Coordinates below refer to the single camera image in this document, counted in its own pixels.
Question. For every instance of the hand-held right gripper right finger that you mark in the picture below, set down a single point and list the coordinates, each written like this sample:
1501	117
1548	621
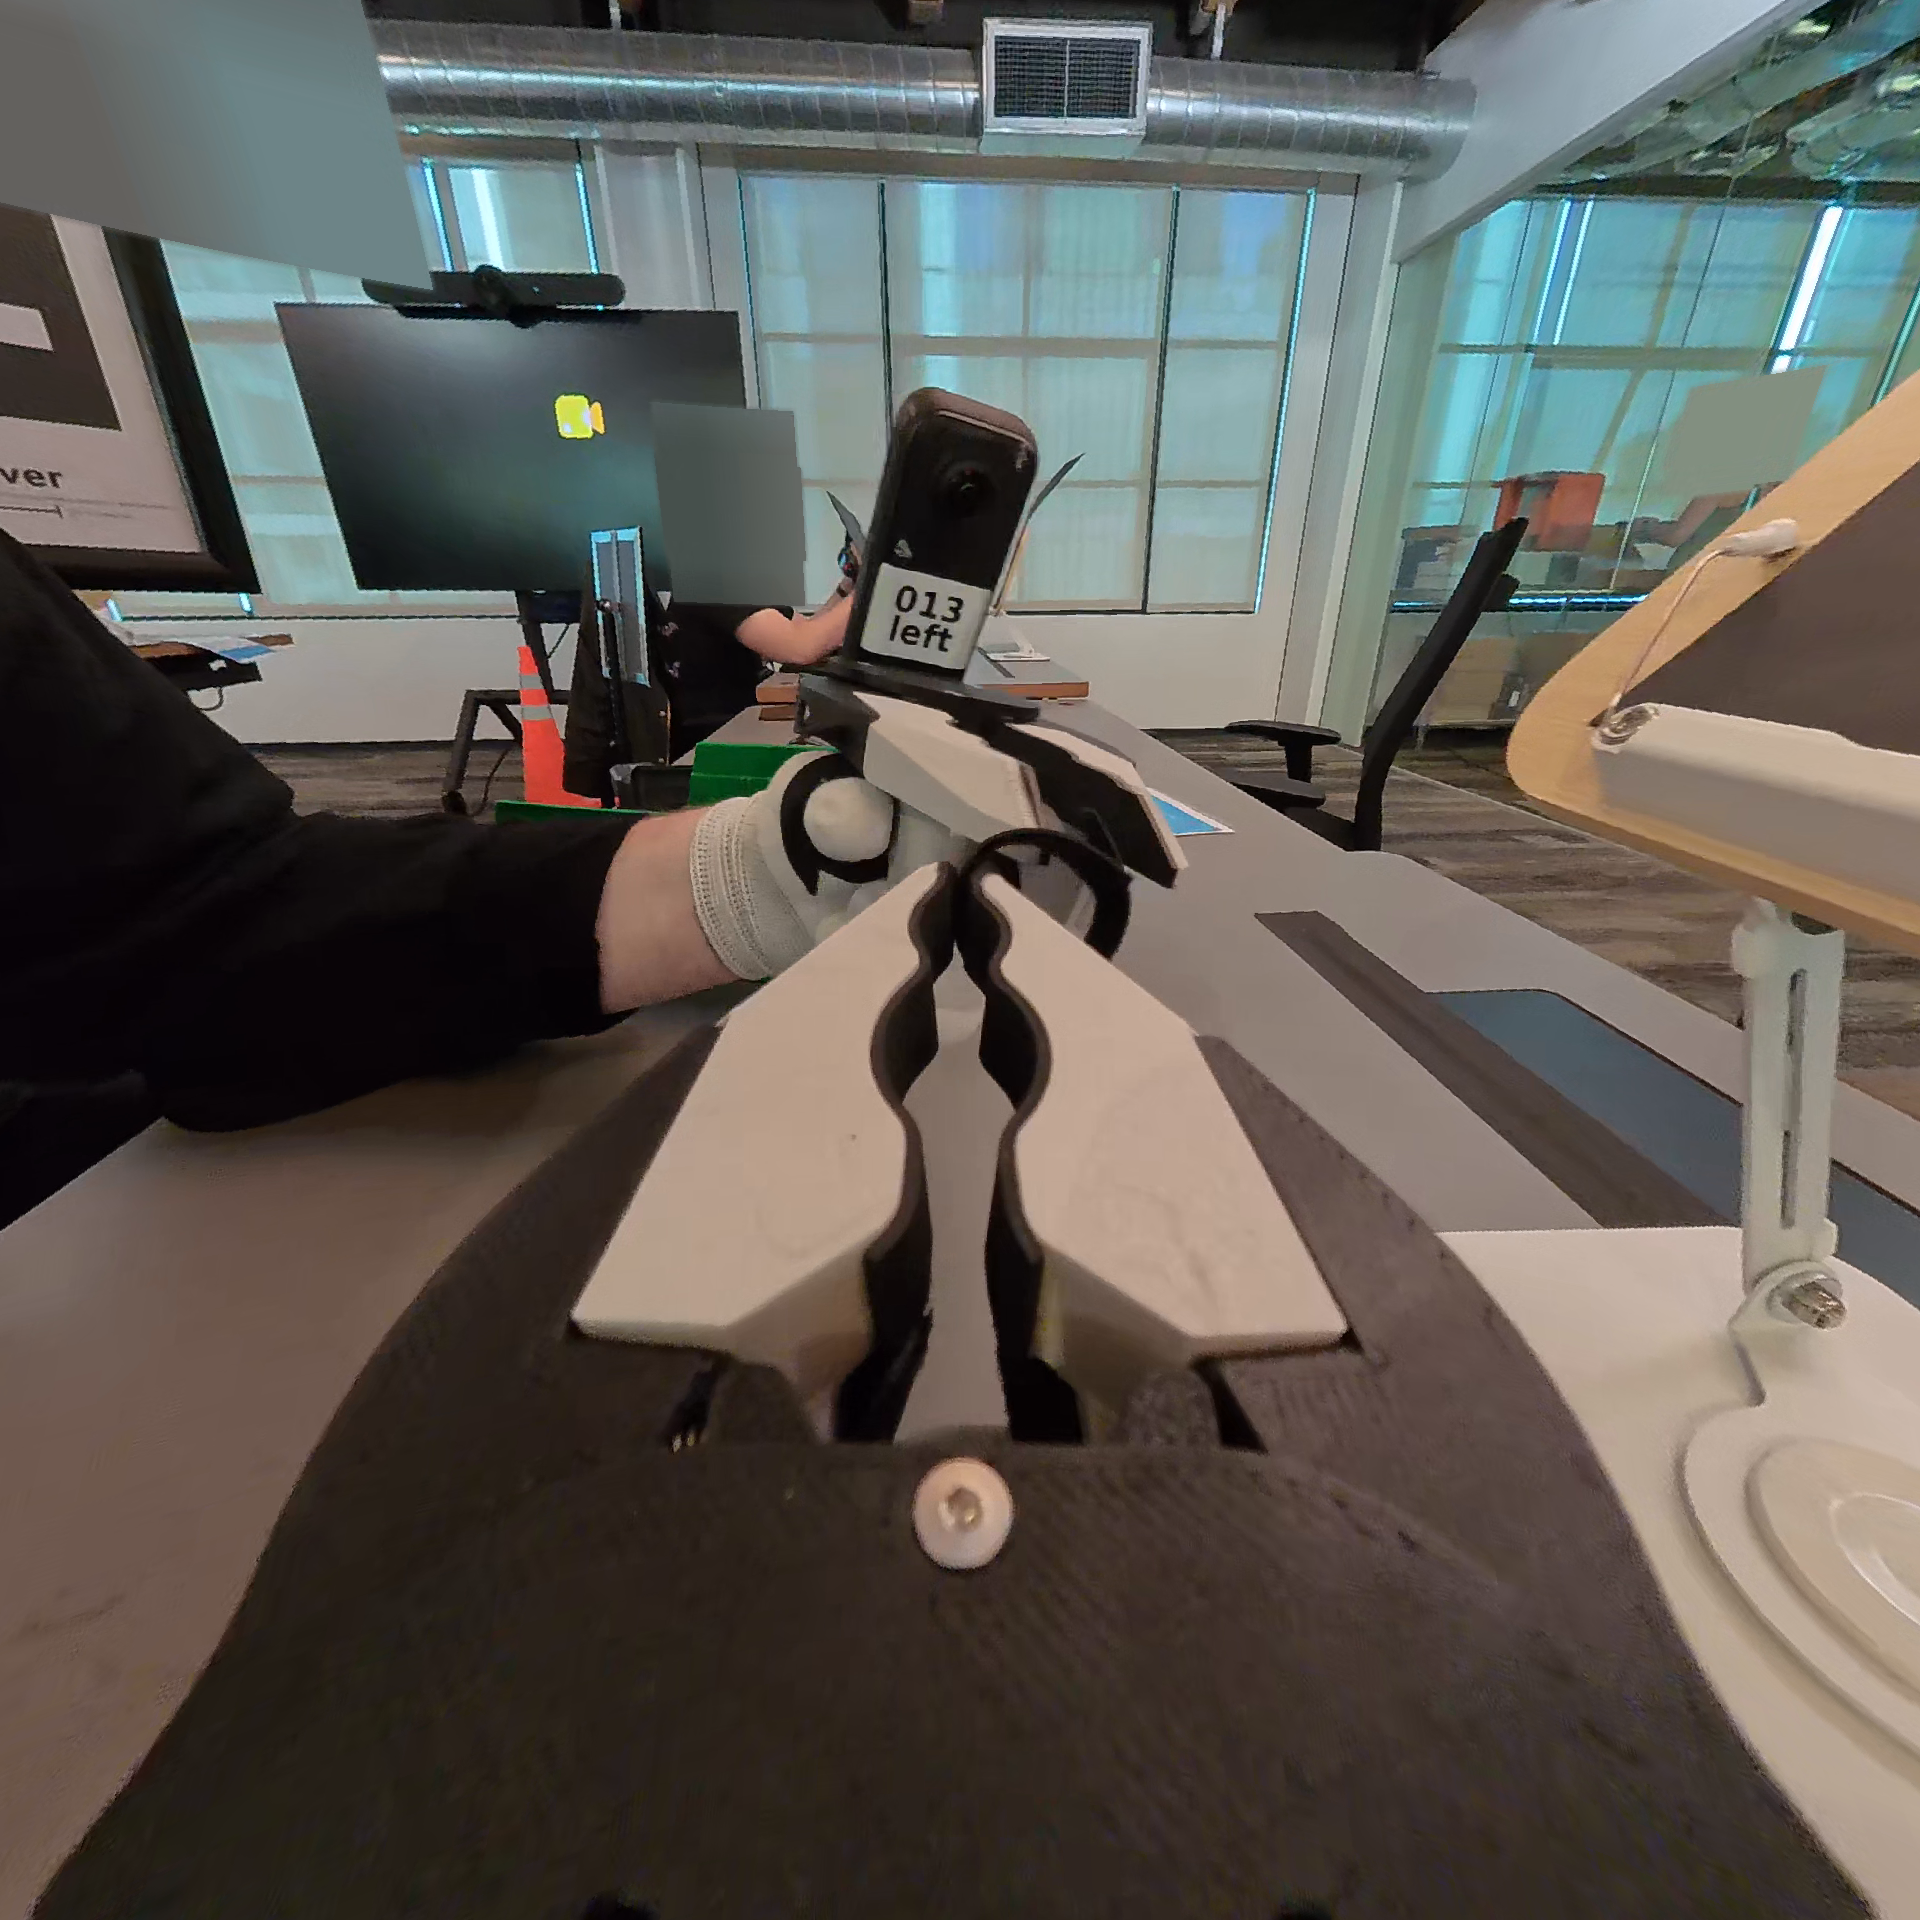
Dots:
1171	1187

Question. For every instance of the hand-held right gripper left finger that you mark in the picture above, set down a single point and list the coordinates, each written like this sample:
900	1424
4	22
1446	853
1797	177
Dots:
752	1187

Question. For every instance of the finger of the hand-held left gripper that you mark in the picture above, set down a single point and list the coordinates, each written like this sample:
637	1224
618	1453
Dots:
1065	757
961	781

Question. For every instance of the green plastic bin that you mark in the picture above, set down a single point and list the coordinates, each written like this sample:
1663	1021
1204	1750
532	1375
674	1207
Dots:
734	774

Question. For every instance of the person's left forearm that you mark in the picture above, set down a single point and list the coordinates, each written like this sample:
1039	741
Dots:
449	947

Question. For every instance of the person's left hand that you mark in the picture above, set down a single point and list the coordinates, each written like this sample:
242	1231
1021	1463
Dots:
752	886

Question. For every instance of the wooden desk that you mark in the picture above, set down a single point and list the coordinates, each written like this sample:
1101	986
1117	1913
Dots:
1035	684

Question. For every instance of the white leaflet with blue header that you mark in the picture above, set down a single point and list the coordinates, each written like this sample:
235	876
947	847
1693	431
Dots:
1198	822

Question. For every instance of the white stand with board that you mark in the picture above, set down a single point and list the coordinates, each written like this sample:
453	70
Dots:
1051	505
848	550

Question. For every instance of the black TV cart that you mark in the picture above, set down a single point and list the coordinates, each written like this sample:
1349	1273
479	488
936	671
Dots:
613	674

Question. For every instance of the orange traffic cone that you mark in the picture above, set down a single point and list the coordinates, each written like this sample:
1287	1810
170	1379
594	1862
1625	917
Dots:
535	751

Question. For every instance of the large window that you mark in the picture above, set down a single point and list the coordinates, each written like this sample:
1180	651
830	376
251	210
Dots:
1051	376

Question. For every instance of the black office chair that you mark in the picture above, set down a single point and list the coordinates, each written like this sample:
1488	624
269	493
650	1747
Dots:
1440	674

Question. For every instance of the black TV screen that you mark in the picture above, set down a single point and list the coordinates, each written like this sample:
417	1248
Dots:
449	451

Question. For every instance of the black video bar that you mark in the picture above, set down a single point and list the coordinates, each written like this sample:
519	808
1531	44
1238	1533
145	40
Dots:
495	292

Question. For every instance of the white ceiling air vent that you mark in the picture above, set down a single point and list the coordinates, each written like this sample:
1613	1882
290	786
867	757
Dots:
1065	77

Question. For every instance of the white adjustable stand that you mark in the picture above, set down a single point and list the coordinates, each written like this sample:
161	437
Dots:
1772	781

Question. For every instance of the framed marker poster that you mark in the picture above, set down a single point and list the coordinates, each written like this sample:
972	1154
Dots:
136	451

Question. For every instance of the silver air duct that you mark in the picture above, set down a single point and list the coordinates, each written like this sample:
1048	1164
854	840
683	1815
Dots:
674	98

